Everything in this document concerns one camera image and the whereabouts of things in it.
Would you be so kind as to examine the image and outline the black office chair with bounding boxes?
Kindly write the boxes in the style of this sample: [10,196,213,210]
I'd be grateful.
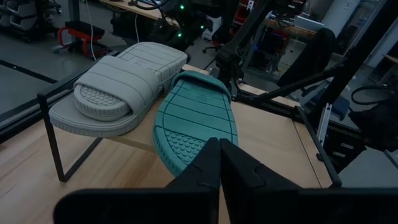
[277,27,337,88]

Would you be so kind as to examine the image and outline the wooden shelf black metal frame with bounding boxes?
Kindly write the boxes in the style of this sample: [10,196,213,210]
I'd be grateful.
[37,51,342,189]

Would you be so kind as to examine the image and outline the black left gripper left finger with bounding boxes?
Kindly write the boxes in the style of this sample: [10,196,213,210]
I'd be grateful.
[52,137,222,224]

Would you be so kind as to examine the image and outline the grey foam slipper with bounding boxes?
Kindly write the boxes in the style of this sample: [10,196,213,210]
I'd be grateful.
[49,41,188,138]

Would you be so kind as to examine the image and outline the black rig frame post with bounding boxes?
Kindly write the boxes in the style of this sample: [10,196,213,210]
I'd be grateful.
[310,0,398,119]

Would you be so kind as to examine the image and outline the white cable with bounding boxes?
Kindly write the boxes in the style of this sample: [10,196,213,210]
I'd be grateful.
[83,0,97,62]

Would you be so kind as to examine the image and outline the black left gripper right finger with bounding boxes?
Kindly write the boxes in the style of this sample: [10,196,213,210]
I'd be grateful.
[220,138,398,224]

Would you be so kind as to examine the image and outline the red frame rolling stool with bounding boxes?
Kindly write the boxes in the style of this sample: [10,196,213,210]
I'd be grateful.
[57,20,109,58]

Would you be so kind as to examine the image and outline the green foam slipper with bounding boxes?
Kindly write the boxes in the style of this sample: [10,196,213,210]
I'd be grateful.
[152,70,239,178]

